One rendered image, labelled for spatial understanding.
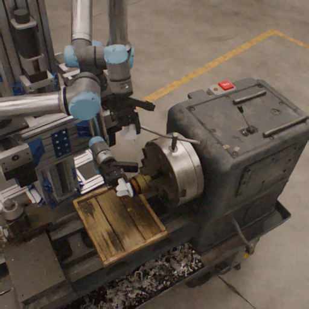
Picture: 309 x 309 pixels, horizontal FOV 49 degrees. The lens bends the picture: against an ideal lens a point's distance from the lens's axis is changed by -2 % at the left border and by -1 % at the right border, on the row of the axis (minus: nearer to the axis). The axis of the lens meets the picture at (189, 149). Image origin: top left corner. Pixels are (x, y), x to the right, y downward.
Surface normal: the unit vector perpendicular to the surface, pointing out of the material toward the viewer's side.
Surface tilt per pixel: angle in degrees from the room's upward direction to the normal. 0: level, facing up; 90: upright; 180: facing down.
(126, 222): 0
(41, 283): 0
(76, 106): 89
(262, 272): 0
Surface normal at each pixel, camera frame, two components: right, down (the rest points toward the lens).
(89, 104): 0.30, 0.70
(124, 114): 0.55, 0.36
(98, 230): 0.11, -0.69
